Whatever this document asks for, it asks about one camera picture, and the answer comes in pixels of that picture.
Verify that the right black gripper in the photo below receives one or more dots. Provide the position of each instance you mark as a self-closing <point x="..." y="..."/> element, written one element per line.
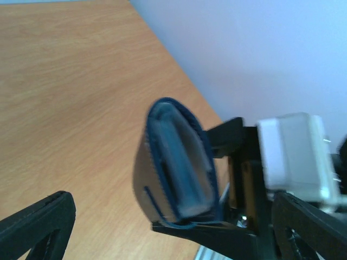
<point x="247" y="185"/>

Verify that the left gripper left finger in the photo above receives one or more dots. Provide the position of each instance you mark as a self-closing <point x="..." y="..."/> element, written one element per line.
<point x="42" y="229"/>

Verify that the blue card holder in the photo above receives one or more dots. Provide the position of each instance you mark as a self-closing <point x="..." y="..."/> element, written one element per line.
<point x="174" y="175"/>

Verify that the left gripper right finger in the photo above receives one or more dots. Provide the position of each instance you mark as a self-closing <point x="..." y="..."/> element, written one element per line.
<point x="303" y="231"/>

